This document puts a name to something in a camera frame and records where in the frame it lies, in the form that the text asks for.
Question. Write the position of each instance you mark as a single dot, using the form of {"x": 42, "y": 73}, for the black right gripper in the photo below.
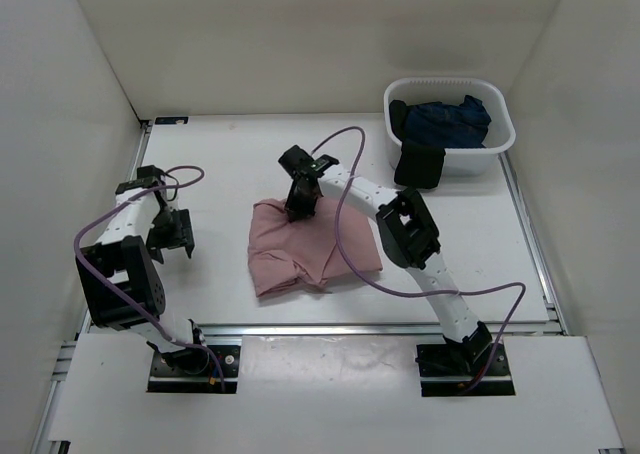
{"x": 297, "y": 210}

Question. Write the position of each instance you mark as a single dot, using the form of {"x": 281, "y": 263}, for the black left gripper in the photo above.
{"x": 181, "y": 237}

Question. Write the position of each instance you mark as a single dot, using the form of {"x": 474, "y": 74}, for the pink trousers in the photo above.
{"x": 285, "y": 255}

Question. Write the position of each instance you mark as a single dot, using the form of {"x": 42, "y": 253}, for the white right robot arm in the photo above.
{"x": 409, "y": 238}

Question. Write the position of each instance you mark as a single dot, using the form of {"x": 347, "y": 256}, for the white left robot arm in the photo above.
{"x": 116, "y": 258}

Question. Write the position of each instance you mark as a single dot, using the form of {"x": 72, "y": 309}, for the black trousers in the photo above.
{"x": 417, "y": 164}

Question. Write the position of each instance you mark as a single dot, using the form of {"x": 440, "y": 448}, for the dark blue trousers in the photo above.
{"x": 448, "y": 126}

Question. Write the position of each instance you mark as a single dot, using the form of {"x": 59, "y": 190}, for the white plastic basket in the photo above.
{"x": 451, "y": 90}

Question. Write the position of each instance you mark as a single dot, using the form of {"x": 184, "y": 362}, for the aluminium table edge rail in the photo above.
{"x": 552, "y": 327}

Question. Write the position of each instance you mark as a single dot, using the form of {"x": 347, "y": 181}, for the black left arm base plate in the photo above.
{"x": 225, "y": 364}

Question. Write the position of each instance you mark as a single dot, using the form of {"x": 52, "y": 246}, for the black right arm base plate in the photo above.
{"x": 441, "y": 376}

